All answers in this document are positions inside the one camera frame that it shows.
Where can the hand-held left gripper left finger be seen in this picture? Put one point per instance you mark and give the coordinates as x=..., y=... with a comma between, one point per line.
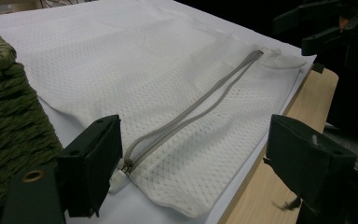
x=90, y=161

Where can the black curtain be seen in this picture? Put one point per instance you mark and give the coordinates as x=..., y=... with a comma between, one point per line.
x=230, y=12

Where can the white mesh laundry bag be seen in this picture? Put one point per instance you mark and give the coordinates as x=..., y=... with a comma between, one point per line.
x=136, y=77

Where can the white table sheet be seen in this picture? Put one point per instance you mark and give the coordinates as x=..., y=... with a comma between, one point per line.
x=136, y=208

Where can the green woven basket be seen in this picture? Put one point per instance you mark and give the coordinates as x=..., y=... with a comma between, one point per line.
x=9, y=118

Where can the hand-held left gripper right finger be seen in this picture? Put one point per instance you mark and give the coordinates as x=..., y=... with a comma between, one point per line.
x=304, y=158

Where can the small black table clamp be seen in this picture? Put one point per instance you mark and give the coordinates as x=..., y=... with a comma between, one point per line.
x=318, y=67

